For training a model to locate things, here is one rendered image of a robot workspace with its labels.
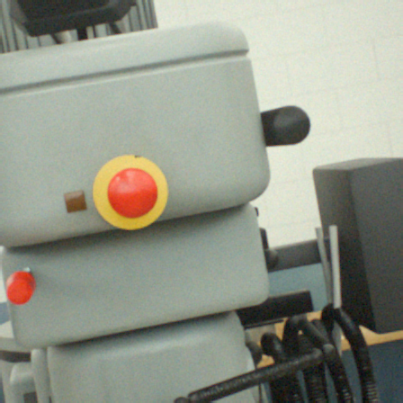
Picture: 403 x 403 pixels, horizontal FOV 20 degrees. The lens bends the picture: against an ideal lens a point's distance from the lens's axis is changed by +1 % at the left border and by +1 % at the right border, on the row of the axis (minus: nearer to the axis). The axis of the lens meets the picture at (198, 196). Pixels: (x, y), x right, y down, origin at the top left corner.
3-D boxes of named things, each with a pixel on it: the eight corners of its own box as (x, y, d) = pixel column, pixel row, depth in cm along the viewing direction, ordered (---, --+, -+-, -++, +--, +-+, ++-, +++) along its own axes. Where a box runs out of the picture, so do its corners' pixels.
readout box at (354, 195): (447, 322, 142) (418, 154, 141) (376, 336, 141) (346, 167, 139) (398, 302, 161) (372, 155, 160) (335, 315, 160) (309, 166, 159)
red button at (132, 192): (163, 213, 90) (154, 163, 89) (112, 223, 89) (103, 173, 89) (159, 211, 93) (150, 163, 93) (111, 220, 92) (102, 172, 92)
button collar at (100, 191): (174, 221, 93) (160, 148, 92) (101, 236, 92) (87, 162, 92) (171, 220, 95) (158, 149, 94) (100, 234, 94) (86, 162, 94)
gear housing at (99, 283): (279, 303, 106) (259, 196, 105) (14, 356, 103) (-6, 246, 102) (225, 269, 139) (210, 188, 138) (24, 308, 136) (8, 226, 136)
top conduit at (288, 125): (314, 141, 99) (308, 101, 99) (267, 150, 99) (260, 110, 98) (233, 147, 144) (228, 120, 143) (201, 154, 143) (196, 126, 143)
